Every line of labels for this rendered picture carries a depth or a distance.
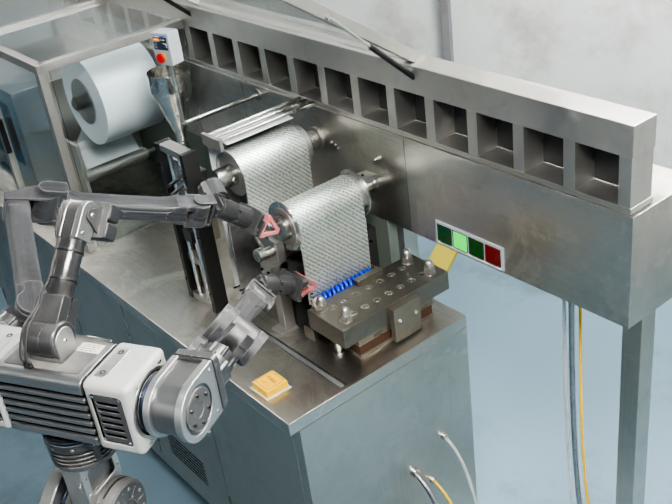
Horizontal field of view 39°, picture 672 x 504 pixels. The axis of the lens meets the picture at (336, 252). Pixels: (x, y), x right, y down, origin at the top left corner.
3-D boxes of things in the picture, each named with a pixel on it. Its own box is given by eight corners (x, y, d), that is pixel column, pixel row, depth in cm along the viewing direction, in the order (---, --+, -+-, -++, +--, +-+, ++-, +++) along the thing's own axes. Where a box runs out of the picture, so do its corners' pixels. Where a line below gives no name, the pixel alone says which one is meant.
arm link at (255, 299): (227, 375, 216) (190, 344, 216) (213, 391, 219) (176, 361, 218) (281, 299, 255) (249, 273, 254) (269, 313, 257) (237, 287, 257)
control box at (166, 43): (152, 66, 287) (145, 33, 282) (167, 58, 292) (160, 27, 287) (169, 68, 283) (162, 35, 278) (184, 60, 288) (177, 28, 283)
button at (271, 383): (253, 388, 261) (251, 381, 259) (273, 376, 264) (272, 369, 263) (268, 399, 256) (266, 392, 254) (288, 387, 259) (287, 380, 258)
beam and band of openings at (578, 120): (49, 12, 427) (35, -39, 416) (65, 7, 431) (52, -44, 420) (630, 215, 210) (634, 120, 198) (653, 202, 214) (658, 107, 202)
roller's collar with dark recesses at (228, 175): (211, 188, 280) (207, 168, 277) (228, 180, 283) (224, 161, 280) (223, 194, 275) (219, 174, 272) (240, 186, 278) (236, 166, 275)
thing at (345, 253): (309, 304, 273) (301, 249, 264) (370, 271, 285) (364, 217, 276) (310, 305, 273) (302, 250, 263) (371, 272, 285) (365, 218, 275)
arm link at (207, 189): (190, 229, 247) (196, 203, 242) (176, 201, 254) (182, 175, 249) (232, 226, 253) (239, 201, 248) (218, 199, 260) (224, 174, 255)
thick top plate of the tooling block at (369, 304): (309, 327, 270) (306, 309, 267) (411, 270, 290) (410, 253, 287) (345, 349, 259) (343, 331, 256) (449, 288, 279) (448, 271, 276)
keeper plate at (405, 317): (392, 340, 270) (388, 308, 265) (417, 325, 275) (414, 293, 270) (398, 344, 269) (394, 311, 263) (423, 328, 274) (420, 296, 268)
